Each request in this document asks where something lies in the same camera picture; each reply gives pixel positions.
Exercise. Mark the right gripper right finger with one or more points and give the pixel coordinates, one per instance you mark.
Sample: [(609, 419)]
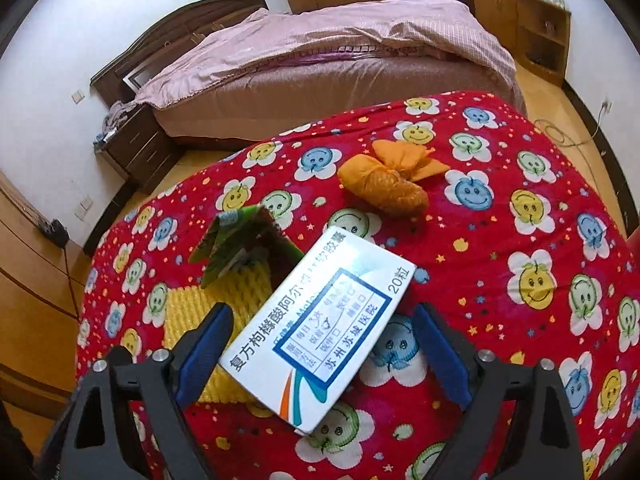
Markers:
[(448, 353)]

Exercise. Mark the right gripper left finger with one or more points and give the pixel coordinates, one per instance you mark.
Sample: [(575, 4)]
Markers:
[(197, 353)]

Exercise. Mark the white medicine box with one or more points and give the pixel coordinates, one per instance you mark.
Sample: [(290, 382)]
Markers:
[(304, 345)]

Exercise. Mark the small orange bag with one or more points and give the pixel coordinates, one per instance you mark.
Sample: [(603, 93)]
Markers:
[(390, 179)]

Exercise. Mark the yellow foam net mat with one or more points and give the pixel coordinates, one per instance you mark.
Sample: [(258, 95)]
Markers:
[(245, 288)]

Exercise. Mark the green mosquito coil box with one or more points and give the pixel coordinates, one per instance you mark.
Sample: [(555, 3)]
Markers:
[(240, 234)]

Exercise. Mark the red smiley flower blanket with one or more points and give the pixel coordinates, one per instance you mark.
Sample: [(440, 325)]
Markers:
[(515, 250)]

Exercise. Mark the red bin with green rim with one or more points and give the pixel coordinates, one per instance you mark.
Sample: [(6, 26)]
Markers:
[(633, 243)]

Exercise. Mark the dark wooden nightstand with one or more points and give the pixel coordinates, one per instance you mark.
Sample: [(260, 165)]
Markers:
[(140, 150)]

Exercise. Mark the clothes on nightstand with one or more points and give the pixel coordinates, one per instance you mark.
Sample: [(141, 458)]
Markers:
[(116, 116)]

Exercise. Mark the dark wooden headboard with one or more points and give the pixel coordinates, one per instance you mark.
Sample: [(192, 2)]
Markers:
[(166, 41)]

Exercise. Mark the pink quilt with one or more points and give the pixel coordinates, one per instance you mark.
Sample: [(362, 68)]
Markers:
[(370, 29)]

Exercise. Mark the corner wooden shelf unit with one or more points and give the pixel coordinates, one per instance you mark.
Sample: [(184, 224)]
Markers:
[(543, 39)]

